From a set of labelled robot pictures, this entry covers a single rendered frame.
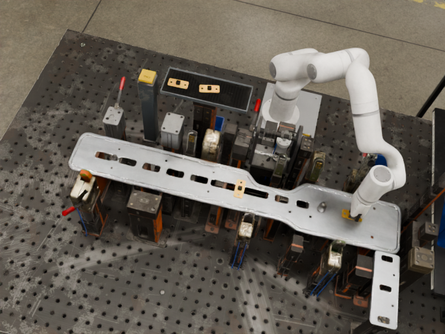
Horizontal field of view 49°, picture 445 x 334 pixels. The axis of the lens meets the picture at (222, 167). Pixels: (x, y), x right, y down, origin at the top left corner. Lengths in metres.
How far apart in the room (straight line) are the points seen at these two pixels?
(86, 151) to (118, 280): 0.56
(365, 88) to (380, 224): 0.63
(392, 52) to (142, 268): 2.79
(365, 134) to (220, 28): 2.44
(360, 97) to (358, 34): 2.53
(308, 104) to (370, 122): 0.88
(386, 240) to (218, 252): 0.71
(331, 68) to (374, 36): 2.47
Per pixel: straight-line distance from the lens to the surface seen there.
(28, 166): 2.49
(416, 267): 2.03
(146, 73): 2.13
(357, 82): 1.72
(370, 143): 1.75
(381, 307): 1.97
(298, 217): 2.00
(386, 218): 2.11
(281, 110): 2.39
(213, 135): 2.04
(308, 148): 2.03
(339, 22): 4.27
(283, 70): 2.13
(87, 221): 2.17
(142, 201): 1.94
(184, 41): 3.89
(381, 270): 2.02
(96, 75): 2.75
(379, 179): 1.76
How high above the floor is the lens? 2.77
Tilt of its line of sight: 59 degrees down
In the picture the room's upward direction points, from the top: 9 degrees clockwise
